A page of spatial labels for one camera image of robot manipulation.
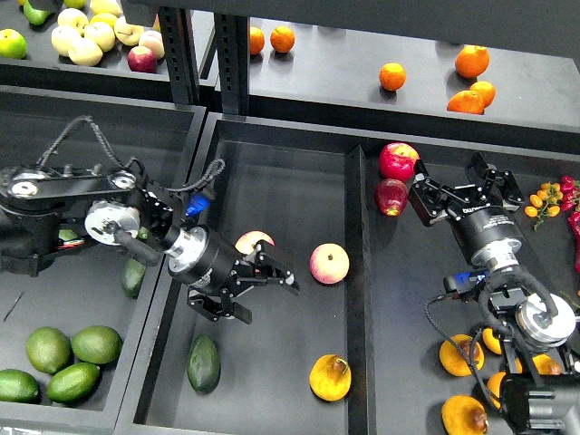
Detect dark red apple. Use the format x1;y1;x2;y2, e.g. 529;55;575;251
374;179;408;218

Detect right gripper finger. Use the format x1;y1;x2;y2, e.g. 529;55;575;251
409;160;471;227
469;152;524;212

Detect large orange top right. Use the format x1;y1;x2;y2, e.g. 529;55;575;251
455;44;490;79

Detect light green mango upper right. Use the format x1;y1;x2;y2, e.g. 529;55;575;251
71;325;122;365

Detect pink apple right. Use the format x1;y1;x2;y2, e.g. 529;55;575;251
309;243;350;285

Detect pale pink peach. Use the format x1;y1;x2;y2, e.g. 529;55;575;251
139;30;165;61

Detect bright red apple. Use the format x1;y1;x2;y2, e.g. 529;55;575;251
378;142;420;182

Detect yellow pear bottom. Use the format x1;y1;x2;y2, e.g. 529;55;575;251
441;395;488;435

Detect pink apple left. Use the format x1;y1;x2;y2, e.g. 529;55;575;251
235;230;276;255

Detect black left tray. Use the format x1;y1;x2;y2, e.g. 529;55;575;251
1;86;206;434

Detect red chili peppers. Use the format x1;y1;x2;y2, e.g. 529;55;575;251
560;176;580;273

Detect black tray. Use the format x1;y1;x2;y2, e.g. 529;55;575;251
1;86;206;434
116;114;363;434

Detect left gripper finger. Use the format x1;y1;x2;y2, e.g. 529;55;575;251
235;240;300;295
187;290;253;324

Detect pink apple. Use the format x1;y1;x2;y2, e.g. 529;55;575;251
235;230;276;255
309;243;350;285

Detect orange cherry tomato bunch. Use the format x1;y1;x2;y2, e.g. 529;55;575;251
524;182;563;231

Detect black shelf post right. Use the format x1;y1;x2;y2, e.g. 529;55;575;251
214;13;249;115

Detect dark avocado upper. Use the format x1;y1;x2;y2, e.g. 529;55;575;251
137;227;149;240

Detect black middle tray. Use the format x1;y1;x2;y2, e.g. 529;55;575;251
116;114;363;434

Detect front orange on shelf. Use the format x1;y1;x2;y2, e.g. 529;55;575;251
447;90;485;114

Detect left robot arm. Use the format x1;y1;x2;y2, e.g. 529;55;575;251
1;145;299;324

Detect dark green avocado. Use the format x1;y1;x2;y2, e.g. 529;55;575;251
187;334;221;394

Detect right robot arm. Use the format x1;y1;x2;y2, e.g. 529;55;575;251
409;153;579;434

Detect red apple on shelf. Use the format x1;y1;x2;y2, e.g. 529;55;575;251
127;45;158;73

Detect light green mango lower right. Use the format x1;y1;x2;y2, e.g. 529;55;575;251
46;362;101;404

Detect black tray divider centre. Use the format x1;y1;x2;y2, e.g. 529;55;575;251
344;146;376;434

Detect black shelf post left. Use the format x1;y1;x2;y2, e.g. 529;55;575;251
158;6;200;105

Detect orange near post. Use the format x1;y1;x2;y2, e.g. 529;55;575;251
270;25;295;53

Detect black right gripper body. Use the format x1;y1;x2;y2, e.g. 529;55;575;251
446;198;524;266

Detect black shelf post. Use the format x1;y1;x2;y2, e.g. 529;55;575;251
214;13;249;115
158;6;200;105

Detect orange behind front orange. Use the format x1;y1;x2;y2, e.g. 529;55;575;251
469;81;496;108

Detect orange centre shelf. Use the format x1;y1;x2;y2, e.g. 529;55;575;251
379;63;407;92

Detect orange half hidden by post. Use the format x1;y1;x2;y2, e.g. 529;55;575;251
248;26;266;56

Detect light green mango upper left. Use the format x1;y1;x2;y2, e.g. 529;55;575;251
25;326;72;375

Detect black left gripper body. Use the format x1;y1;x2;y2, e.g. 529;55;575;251
166;226;243;295

